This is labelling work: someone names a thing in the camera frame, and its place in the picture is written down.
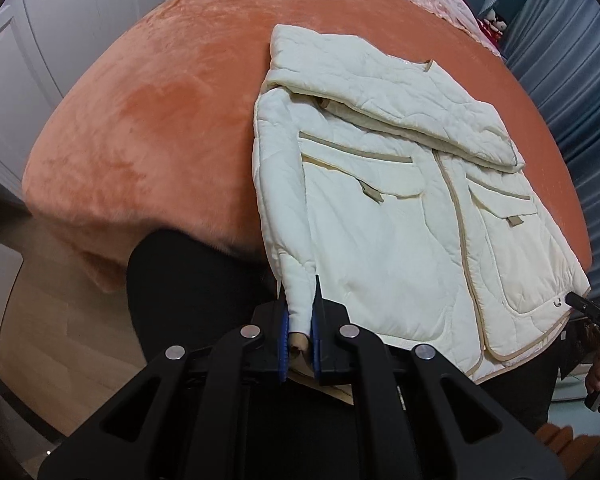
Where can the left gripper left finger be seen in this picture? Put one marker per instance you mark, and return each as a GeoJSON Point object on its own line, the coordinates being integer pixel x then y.
{"type": "Point", "coordinates": [271, 355]}

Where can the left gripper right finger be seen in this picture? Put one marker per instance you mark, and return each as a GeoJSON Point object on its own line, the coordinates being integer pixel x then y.
{"type": "Point", "coordinates": [342, 353]}

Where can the cream quilted jacket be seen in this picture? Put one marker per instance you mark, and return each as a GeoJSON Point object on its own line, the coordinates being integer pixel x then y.
{"type": "Point", "coordinates": [383, 185]}

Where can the orange plush bed blanket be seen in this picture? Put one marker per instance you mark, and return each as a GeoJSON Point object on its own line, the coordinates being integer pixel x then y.
{"type": "Point", "coordinates": [158, 131]}

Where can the blue-grey curtain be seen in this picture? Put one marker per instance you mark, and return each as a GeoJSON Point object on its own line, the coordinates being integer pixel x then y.
{"type": "Point", "coordinates": [553, 49]}

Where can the red plush toy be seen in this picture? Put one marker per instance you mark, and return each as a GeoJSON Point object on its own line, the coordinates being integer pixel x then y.
{"type": "Point", "coordinates": [489, 22]}

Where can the white wardrobe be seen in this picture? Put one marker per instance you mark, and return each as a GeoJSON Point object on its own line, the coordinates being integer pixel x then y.
{"type": "Point", "coordinates": [45, 47]}

